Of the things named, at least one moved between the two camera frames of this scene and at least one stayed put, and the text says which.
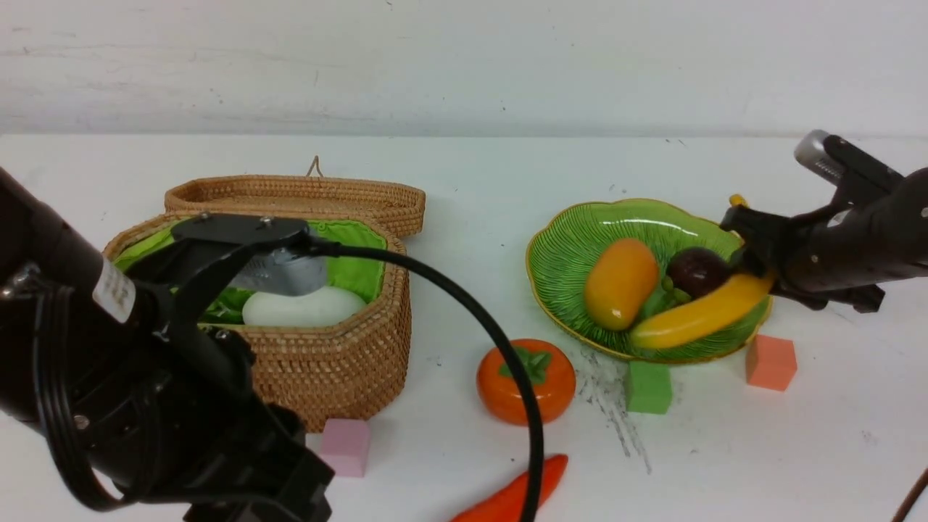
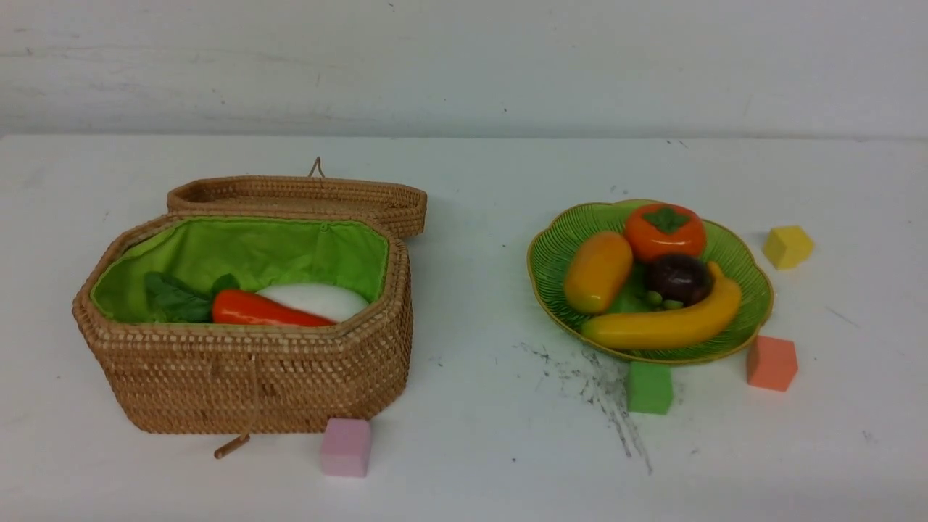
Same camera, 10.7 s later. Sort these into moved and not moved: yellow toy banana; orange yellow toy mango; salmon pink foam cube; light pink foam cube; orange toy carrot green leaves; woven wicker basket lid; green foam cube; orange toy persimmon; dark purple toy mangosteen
Moved: orange toy persimmon; dark purple toy mangosteen; yellow toy banana; orange yellow toy mango; orange toy carrot green leaves
Not moved: green foam cube; salmon pink foam cube; woven wicker basket lid; light pink foam cube
